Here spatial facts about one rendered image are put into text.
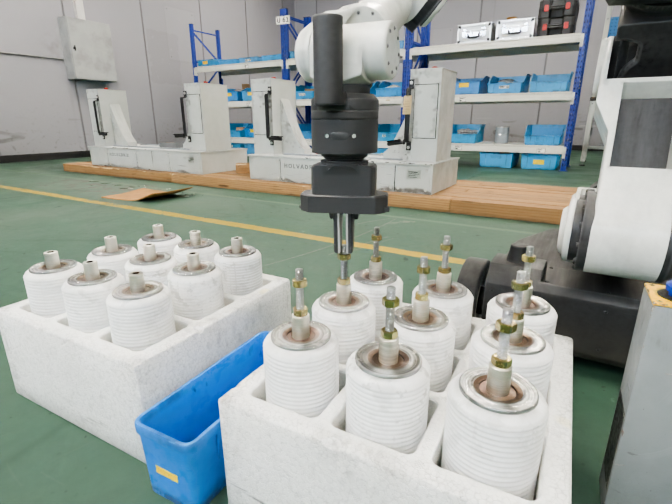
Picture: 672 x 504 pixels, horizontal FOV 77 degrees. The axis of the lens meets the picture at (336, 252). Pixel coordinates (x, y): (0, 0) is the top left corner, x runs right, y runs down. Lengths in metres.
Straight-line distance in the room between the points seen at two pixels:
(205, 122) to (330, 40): 3.27
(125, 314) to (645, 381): 0.70
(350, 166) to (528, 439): 0.36
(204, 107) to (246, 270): 2.98
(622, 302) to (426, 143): 1.90
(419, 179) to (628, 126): 1.83
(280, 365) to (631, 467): 0.46
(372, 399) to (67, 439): 0.58
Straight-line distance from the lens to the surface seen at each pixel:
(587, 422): 0.92
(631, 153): 0.91
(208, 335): 0.77
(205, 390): 0.76
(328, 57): 0.52
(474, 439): 0.46
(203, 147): 3.78
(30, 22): 7.19
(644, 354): 0.62
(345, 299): 0.62
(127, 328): 0.72
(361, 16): 0.65
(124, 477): 0.78
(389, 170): 2.71
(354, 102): 0.54
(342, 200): 0.56
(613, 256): 0.82
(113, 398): 0.77
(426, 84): 2.69
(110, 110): 4.92
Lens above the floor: 0.51
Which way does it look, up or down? 17 degrees down
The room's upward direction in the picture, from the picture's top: straight up
